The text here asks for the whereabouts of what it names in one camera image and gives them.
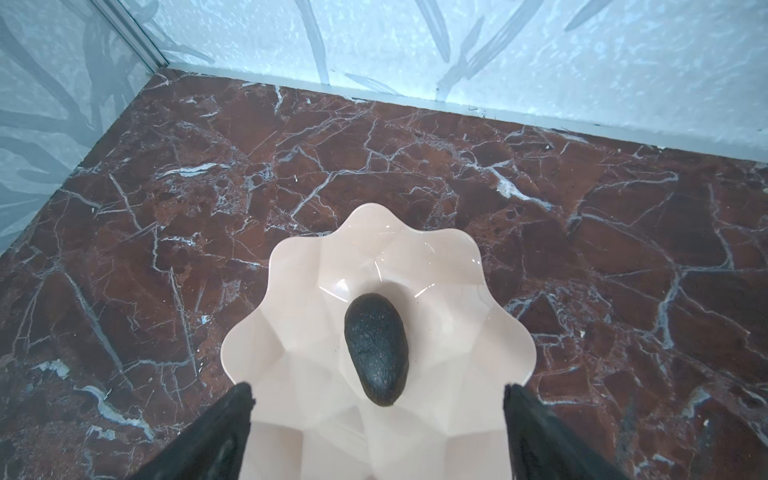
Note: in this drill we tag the pink scalloped fruit bowl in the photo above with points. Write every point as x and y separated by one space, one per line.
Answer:
312 419

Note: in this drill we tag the dark avocado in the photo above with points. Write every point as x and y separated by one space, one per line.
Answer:
376 340

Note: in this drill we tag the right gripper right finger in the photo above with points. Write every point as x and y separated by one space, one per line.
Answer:
543 447

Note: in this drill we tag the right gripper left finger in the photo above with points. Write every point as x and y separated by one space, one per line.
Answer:
212 447

